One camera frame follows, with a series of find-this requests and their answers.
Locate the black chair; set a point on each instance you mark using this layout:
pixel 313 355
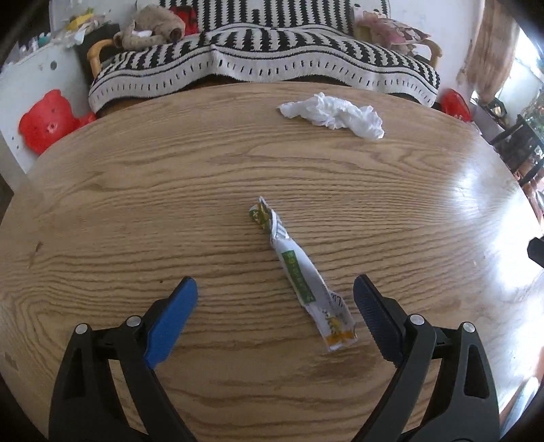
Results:
pixel 516 136

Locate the red bear-shaped stool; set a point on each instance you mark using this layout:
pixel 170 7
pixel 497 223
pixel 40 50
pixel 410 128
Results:
pixel 46 121

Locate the crumpled white tissue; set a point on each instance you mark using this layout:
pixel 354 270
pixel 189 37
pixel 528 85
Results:
pixel 335 112

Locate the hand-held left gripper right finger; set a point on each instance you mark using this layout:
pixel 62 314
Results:
pixel 378 323

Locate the red cushion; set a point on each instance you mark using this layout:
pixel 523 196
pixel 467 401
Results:
pixel 189 19

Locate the brown plush toy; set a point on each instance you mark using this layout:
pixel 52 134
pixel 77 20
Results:
pixel 148 21

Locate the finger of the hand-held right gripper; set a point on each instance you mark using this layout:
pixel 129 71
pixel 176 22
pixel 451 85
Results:
pixel 537 253

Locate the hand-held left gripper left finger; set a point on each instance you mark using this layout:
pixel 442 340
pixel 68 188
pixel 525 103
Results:
pixel 174 318

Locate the crumpled white paper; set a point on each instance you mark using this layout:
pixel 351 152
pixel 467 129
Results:
pixel 76 36

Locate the group of small bottles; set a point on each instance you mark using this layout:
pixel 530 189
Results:
pixel 36 42

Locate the yellow toy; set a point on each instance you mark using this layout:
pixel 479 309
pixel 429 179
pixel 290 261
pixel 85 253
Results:
pixel 80 19

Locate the pink printed pillow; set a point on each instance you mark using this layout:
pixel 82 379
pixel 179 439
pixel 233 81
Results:
pixel 395 29

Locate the beige curtain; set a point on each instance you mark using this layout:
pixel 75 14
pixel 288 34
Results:
pixel 488 46

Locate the white and green stick packet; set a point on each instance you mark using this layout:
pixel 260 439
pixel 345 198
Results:
pixel 297 272

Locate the black white striped sofa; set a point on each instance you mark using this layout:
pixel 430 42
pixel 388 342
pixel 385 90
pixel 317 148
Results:
pixel 276 55

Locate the white cabinet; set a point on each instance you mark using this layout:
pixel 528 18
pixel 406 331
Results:
pixel 42 80

